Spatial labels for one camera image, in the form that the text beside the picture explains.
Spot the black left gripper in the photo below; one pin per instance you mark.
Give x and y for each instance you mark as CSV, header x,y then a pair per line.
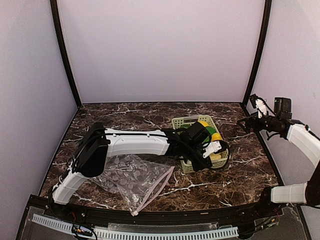
x,y
198,167

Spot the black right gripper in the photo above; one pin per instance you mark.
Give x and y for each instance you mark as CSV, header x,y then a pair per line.
x,y
253,118

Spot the orange yellow toy food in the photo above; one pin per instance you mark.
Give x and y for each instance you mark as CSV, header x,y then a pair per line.
x,y
216,137

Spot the green white bok choy toy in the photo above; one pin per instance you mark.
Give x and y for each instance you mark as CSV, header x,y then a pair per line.
x,y
211,131

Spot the clear zip top bag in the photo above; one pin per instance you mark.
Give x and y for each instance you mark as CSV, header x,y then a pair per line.
x,y
138,181

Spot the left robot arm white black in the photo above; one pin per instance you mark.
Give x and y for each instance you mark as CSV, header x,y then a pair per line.
x,y
99,143

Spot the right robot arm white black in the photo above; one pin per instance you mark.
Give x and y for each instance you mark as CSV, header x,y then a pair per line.
x,y
298,134

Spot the pale green plastic basket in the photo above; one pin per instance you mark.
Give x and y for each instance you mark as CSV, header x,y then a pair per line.
x,y
187,121

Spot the yellow lemon toy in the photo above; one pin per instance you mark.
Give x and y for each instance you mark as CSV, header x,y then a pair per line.
x,y
204,123

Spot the pale yellow walnut toy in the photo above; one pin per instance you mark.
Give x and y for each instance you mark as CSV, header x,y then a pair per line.
x,y
215,156

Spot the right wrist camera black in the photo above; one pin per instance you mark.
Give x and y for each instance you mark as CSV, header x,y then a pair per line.
x,y
283,108

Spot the white slotted cable duct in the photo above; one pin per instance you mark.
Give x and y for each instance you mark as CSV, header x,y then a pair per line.
x,y
114,231

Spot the right black frame post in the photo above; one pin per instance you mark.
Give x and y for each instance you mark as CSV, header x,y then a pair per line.
x,y
258,52

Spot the black frame post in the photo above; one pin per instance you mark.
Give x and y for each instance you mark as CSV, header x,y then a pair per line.
x,y
63,52
258,52

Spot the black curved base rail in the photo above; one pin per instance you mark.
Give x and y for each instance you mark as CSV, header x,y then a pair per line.
x,y
247,217

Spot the left black frame post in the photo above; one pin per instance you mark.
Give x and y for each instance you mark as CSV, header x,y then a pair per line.
x,y
63,52

